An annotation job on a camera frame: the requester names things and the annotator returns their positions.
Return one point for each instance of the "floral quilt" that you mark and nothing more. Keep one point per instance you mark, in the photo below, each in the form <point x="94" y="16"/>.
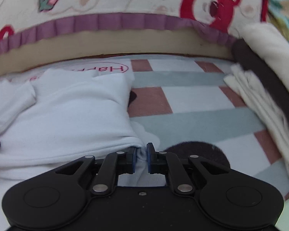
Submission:
<point x="284" y="16"/>

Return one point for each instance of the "checked dog print bed sheet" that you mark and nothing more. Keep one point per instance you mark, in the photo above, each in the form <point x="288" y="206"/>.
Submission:
<point x="195" y="120"/>

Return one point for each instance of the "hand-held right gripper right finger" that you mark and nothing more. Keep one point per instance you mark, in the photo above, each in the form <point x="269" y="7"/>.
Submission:
<point x="149" y="158"/>

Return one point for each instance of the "white long sleeve shirt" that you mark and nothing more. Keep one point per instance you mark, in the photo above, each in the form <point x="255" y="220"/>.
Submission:
<point x="74" y="115"/>

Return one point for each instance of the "white folded garment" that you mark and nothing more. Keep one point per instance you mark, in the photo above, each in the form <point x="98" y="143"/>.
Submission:
<point x="255" y="101"/>

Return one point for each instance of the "cream folded garment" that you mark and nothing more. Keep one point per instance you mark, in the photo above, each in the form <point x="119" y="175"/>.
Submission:
<point x="274" y="53"/>

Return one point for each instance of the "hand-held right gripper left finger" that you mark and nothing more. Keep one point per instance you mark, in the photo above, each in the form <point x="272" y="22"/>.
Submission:
<point x="132" y="160"/>

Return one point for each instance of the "dark brown folded garment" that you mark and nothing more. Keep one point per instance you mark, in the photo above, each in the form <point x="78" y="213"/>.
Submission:
<point x="262" y="74"/>

